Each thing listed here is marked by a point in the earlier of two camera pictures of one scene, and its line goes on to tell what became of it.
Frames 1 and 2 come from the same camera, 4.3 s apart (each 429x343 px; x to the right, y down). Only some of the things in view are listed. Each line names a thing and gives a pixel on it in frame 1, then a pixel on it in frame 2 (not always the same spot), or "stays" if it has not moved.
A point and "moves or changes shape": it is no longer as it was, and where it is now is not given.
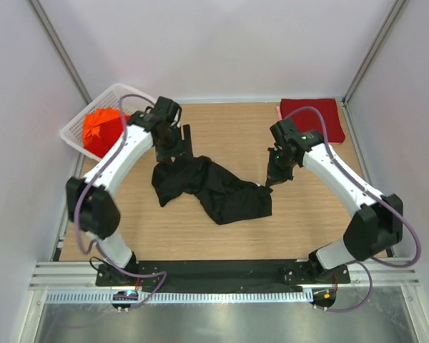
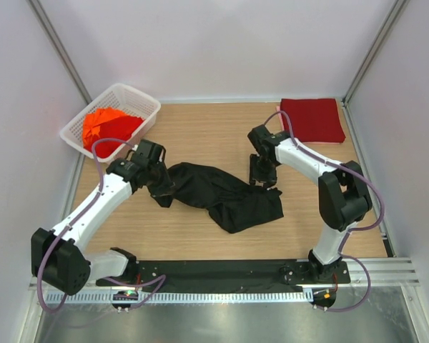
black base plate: [245, 276] stays
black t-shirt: [227, 196] moves or changes shape
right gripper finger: [276, 181] -> [266, 184]
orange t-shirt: [92, 121] stays
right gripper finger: [272, 156] -> [253, 168]
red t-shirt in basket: [110, 131] stays
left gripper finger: [171, 156] -> [163, 196]
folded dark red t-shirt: [307, 120] stays
